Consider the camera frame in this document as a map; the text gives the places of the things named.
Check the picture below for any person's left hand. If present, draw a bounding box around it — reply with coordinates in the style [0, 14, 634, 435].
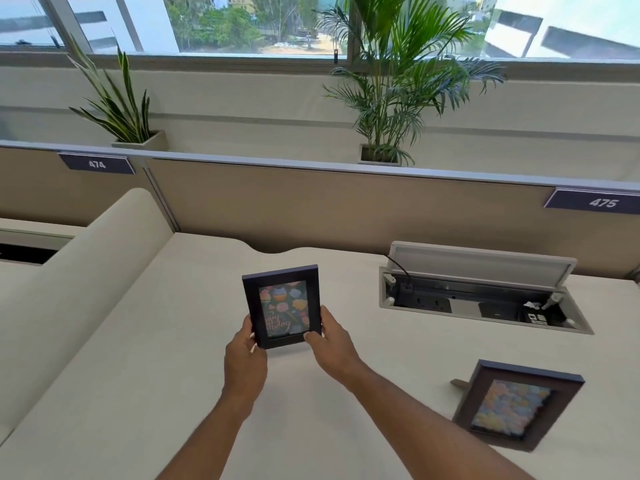
[223, 312, 268, 401]

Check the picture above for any person's right hand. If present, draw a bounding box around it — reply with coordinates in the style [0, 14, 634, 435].
[304, 305, 368, 389]

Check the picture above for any dark frame with cupcake picture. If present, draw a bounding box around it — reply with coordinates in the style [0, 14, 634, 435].
[242, 265, 323, 350]

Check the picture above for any person's left forearm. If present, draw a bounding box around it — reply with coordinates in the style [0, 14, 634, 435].
[155, 387, 257, 480]

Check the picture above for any person's right forearm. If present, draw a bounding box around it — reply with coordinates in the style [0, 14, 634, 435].
[344, 366, 538, 480]

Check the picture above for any beige desk partition panel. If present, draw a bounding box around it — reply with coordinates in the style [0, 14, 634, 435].
[0, 140, 640, 278]

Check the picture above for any desk power socket box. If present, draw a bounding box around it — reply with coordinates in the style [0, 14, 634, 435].
[378, 267, 595, 336]

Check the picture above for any grey socket box lid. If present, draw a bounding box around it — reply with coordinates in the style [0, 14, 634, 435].
[387, 241, 577, 295]

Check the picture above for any beige rounded side divider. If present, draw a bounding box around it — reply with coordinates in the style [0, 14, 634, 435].
[0, 188, 176, 445]

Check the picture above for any white square planter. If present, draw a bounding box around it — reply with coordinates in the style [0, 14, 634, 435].
[358, 143, 404, 168]

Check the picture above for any beige rectangular planter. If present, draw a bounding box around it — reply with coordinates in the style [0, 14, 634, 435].
[110, 130, 168, 151]

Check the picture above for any dark desk number label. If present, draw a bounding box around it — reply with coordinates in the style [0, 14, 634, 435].
[543, 187, 640, 215]
[57, 152, 137, 176]

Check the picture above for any palm plant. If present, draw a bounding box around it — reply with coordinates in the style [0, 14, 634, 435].
[315, 0, 508, 165]

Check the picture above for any snake plant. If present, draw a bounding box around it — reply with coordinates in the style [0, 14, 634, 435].
[65, 32, 152, 144]

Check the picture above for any black cable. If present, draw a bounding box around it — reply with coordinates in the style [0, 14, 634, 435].
[385, 255, 412, 280]

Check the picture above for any dark frame with pastel picture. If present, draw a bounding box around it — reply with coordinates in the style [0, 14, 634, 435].
[450, 359, 586, 453]

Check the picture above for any window frame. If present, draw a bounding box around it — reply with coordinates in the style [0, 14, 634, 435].
[0, 0, 640, 80]

